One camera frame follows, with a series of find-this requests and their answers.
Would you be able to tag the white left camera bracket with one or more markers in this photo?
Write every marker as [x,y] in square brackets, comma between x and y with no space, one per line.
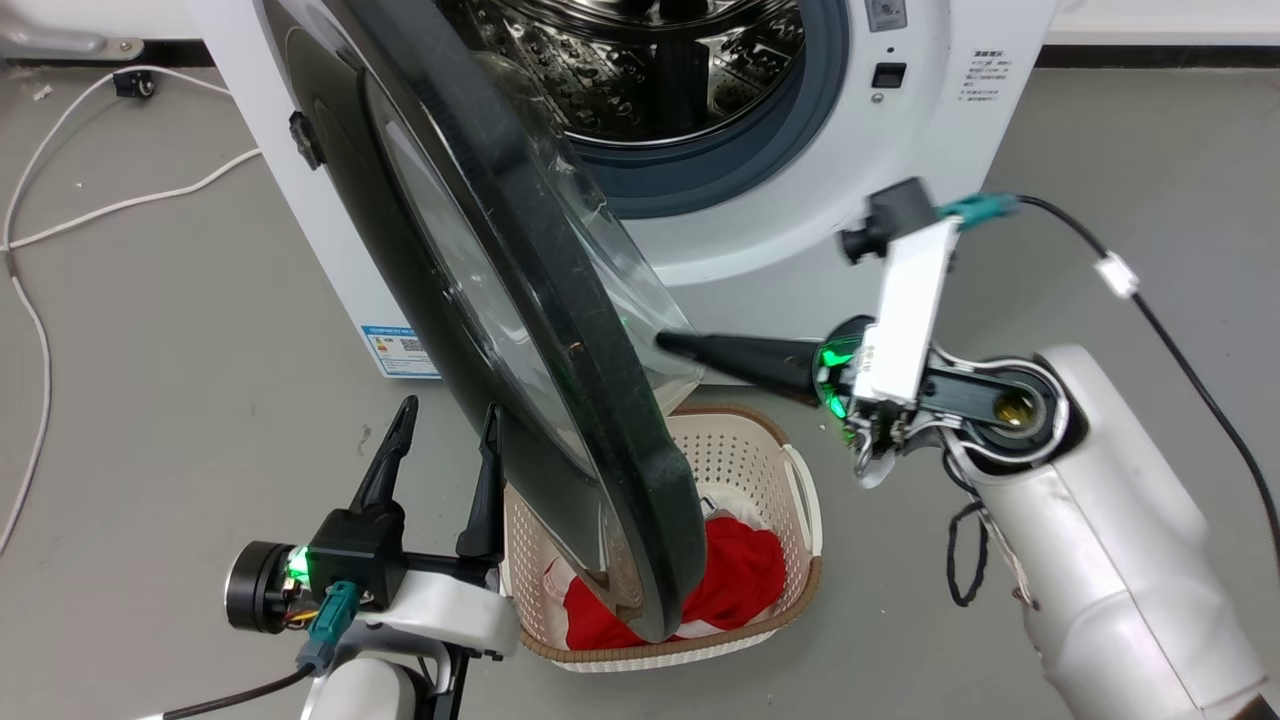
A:
[450,612]

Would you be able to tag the teal right camera connector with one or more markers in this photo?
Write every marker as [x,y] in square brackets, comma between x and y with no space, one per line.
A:
[978,209]

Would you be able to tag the grey square panel button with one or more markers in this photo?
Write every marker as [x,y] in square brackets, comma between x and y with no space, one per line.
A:
[886,13]

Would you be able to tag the beige perforated laundry basket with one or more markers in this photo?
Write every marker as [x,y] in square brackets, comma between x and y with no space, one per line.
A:
[745,450]

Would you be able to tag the white right camera bracket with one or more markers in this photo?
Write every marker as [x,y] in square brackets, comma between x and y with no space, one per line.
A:
[910,310]

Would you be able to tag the blue energy label sticker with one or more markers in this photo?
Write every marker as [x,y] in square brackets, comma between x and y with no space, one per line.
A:
[395,352]

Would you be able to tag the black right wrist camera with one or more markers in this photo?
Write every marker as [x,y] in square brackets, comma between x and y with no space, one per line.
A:
[890,220]

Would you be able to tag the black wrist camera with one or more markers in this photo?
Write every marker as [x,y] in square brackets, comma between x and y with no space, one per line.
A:
[358,550]
[890,220]

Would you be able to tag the black door latch hook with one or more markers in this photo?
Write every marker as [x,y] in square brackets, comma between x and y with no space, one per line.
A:
[304,140]

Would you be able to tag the small black floor plug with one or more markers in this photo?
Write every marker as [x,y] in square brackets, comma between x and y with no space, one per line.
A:
[134,84]

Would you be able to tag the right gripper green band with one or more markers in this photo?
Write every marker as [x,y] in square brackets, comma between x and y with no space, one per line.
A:
[838,375]

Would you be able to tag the teal camera connector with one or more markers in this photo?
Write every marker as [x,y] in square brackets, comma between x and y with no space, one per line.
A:
[978,209]
[334,615]

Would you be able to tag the white garment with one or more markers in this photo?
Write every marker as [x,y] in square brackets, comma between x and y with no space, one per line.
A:
[556,580]

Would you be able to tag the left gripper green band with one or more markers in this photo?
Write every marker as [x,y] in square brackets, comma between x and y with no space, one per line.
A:
[256,586]

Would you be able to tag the grey rubber door gasket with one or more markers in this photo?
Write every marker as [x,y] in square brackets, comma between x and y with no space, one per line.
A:
[790,140]

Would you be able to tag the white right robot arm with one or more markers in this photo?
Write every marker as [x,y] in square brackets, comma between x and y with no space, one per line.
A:
[1110,550]

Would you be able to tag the grey metal furniture foot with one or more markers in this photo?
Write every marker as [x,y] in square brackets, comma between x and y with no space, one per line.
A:
[60,42]

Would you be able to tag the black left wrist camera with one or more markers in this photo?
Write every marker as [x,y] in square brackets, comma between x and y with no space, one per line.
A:
[358,550]

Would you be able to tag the white front-load washing machine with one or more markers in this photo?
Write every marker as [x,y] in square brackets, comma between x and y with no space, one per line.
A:
[800,250]

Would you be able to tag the black round washing machine door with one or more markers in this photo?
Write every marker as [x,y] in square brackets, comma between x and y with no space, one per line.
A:
[560,330]

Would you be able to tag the teal left camera connector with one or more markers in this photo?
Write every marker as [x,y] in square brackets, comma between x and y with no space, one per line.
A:
[334,615]

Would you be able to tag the red garment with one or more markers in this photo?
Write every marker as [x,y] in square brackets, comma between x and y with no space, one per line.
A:
[740,575]

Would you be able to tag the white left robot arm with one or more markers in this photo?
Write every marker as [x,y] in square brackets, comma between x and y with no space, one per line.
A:
[365,695]

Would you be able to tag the steel washing machine drum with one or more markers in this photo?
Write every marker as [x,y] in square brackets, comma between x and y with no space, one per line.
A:
[640,70]

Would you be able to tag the white camera bracket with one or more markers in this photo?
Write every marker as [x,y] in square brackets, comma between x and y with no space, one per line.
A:
[910,310]
[450,612]

